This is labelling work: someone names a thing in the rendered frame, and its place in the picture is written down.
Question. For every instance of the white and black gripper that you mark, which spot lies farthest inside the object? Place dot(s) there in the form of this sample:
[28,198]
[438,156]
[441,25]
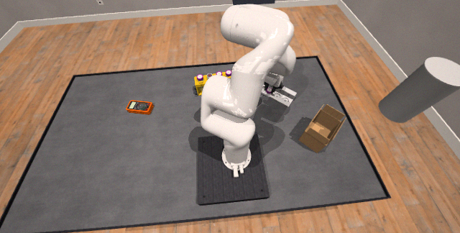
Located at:
[278,84]

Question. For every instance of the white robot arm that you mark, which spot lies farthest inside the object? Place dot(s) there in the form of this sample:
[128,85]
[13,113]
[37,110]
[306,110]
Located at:
[228,103]

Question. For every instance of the brown cardboard box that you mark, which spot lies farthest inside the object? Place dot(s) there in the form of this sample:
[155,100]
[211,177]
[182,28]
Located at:
[322,129]

